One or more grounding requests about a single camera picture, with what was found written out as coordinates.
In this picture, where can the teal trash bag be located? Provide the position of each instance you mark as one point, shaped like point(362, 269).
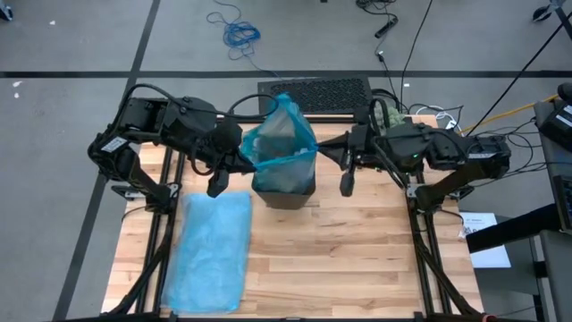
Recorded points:
point(281, 143)

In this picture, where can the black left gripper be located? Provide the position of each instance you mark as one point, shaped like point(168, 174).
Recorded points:
point(223, 143)

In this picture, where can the white paper sheet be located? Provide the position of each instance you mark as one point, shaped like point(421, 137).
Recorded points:
point(489, 259)

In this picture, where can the black trash bin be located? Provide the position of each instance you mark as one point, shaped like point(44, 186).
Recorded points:
point(283, 201)

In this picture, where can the black floor object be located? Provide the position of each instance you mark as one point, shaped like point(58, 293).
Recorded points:
point(4, 12)

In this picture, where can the green fuzzy ball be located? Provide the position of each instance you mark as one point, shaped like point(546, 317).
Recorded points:
point(395, 117)

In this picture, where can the black power strip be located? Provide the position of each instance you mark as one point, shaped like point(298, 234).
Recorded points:
point(386, 27)

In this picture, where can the light blue plastic bag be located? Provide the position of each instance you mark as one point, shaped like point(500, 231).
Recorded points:
point(210, 250)

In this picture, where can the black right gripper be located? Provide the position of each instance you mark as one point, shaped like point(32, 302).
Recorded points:
point(366, 149)

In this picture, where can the grey control box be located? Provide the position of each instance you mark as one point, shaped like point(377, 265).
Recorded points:
point(556, 277)

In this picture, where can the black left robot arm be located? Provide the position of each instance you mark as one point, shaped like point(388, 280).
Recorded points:
point(134, 121)

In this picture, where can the black monitor panel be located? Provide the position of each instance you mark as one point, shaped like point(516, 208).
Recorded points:
point(514, 228)

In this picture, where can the black keyboard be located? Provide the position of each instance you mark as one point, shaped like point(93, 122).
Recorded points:
point(565, 201)

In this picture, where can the black desk device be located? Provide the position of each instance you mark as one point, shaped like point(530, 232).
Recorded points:
point(556, 125)

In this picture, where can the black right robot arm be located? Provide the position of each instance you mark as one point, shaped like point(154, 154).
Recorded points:
point(456, 152)

